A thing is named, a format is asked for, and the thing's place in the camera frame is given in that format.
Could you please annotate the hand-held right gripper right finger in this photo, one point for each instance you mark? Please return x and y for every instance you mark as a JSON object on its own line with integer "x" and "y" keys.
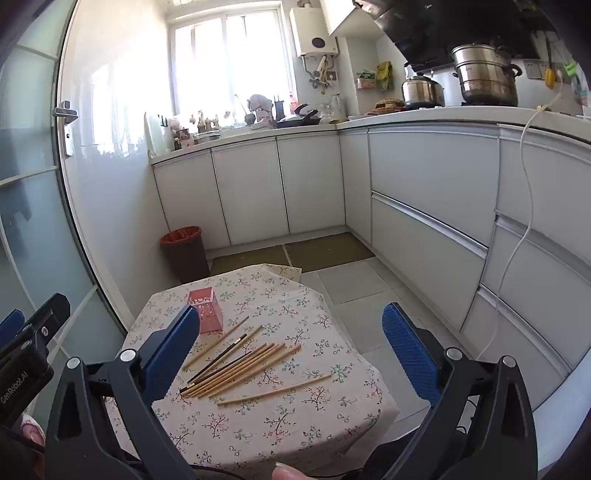
{"x": 408, "y": 355}

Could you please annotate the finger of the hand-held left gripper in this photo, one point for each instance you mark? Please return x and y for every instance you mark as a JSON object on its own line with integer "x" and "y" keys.
{"x": 11, "y": 323}
{"x": 51, "y": 314}

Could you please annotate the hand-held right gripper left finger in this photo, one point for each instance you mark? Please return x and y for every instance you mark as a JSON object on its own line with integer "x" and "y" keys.
{"x": 173, "y": 350}

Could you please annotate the black chopstick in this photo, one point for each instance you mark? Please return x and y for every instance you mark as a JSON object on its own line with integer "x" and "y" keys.
{"x": 217, "y": 360}
{"x": 194, "y": 384}

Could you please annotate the pink plastic utensil holder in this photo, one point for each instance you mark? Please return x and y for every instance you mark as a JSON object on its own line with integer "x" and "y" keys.
{"x": 207, "y": 311}

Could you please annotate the pile of wooden chopsticks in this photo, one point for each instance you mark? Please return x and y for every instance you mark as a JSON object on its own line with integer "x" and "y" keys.
{"x": 258, "y": 364}

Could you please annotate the person's left hand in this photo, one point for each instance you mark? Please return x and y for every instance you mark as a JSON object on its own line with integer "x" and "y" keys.
{"x": 32, "y": 429}

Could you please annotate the person's right hand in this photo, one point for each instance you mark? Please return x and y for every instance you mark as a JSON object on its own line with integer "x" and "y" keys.
{"x": 286, "y": 473}

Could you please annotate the brown trash bin red bag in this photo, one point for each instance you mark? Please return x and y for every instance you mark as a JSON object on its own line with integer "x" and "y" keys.
{"x": 184, "y": 258}

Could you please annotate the frosted glass sliding door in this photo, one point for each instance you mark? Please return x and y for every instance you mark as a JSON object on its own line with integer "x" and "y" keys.
{"x": 32, "y": 207}

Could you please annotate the brown floor mat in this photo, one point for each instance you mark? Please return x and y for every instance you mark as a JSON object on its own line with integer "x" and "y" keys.
{"x": 328, "y": 251}
{"x": 249, "y": 261}

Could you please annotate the floral tablecloth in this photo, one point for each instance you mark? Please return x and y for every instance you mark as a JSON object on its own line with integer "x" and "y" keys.
{"x": 286, "y": 415}

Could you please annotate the white base cabinet with drawers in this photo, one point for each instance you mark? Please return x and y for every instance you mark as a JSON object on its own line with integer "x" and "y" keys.
{"x": 438, "y": 184}

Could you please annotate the white base cabinet with doors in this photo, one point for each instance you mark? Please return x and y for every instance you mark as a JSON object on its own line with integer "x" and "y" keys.
{"x": 249, "y": 184}

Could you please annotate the white cutting board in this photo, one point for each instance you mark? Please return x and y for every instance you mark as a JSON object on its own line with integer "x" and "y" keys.
{"x": 151, "y": 134}

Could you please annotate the metal basin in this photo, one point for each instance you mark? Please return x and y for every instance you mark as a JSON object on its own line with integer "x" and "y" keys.
{"x": 207, "y": 135}

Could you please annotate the white kitchen countertop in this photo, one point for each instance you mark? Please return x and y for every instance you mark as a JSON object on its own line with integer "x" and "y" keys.
{"x": 461, "y": 116}

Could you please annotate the wicker tray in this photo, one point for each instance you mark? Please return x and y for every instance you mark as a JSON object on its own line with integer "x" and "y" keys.
{"x": 390, "y": 105}

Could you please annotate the white electric kettle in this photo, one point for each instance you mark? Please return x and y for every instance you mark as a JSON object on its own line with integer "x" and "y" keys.
{"x": 338, "y": 108}

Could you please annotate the grey cloth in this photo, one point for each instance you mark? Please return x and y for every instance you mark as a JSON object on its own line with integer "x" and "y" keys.
{"x": 260, "y": 106}

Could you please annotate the black frying pan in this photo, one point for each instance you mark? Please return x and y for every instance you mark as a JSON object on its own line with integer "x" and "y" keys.
{"x": 298, "y": 119}

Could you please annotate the knife block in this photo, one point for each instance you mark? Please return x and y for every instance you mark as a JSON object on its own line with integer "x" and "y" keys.
{"x": 278, "y": 107}

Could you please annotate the steel kettle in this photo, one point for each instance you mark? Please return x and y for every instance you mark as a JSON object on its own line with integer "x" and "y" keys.
{"x": 422, "y": 90}

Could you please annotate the red bottle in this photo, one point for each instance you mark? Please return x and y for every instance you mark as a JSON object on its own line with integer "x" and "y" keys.
{"x": 291, "y": 104}

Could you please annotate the small box on shelf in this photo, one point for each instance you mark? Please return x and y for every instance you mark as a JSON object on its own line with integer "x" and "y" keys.
{"x": 364, "y": 83}

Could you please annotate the yellow green bag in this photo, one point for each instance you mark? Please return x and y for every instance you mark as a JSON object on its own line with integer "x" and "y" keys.
{"x": 384, "y": 76}

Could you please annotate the steel steamer pot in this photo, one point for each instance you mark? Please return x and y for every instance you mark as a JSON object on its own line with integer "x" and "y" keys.
{"x": 485, "y": 74}

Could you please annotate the water heater pipes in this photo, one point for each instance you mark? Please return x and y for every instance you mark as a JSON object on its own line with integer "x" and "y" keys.
{"x": 318, "y": 74}

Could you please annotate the kitchen window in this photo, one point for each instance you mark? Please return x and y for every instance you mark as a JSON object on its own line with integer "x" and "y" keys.
{"x": 231, "y": 60}

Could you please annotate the yellow hanging tool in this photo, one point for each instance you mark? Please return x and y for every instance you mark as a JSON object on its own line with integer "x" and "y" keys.
{"x": 550, "y": 78}

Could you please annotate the black range hood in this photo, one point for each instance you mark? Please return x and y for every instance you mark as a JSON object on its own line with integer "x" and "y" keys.
{"x": 438, "y": 27}

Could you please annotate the white water heater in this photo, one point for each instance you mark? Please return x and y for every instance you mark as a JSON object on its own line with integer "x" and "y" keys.
{"x": 314, "y": 27}

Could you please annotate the wall socket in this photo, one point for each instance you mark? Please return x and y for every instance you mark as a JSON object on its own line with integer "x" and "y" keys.
{"x": 533, "y": 69}

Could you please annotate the white wall cabinet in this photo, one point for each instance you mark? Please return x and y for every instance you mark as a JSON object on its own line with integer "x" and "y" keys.
{"x": 341, "y": 16}

